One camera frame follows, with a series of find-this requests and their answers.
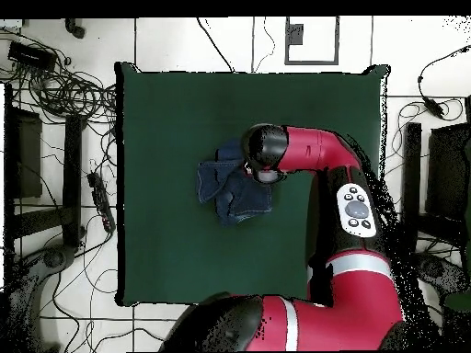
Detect black cable with connector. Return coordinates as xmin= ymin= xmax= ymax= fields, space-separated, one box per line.
xmin=417 ymin=44 xmax=471 ymax=120

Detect black cable tangle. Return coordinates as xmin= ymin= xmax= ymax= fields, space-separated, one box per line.
xmin=0 ymin=27 xmax=119 ymax=126

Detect dark green table cloth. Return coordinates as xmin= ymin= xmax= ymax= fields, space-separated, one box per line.
xmin=114 ymin=61 xmax=391 ymax=308

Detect black stand bar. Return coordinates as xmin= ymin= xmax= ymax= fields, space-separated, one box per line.
xmin=61 ymin=114 xmax=84 ymax=248
xmin=399 ymin=122 xmax=423 ymax=254

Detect dark grey stand foot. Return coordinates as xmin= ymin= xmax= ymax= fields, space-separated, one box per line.
xmin=8 ymin=245 xmax=79 ymax=295
xmin=415 ymin=251 xmax=465 ymax=295

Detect blue denim jeans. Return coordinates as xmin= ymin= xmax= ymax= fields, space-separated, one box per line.
xmin=195 ymin=137 xmax=275 ymax=226

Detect black power strip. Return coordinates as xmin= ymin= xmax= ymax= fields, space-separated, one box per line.
xmin=86 ymin=171 xmax=117 ymax=233

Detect thin black cable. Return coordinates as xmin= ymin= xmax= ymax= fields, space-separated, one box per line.
xmin=253 ymin=17 xmax=276 ymax=74

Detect small black curved object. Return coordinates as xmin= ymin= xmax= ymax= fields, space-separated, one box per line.
xmin=64 ymin=17 xmax=86 ymax=40

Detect thick black cable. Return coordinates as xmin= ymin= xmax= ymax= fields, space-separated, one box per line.
xmin=195 ymin=17 xmax=236 ymax=74

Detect black power adapter box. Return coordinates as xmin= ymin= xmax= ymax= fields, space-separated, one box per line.
xmin=7 ymin=40 xmax=57 ymax=71

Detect grey square frame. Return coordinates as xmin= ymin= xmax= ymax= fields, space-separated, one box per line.
xmin=283 ymin=15 xmax=340 ymax=66

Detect dark green fabric piece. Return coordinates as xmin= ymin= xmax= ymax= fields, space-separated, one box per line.
xmin=442 ymin=289 xmax=471 ymax=313

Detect small dark grey square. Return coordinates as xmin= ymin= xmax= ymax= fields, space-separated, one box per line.
xmin=286 ymin=23 xmax=305 ymax=46

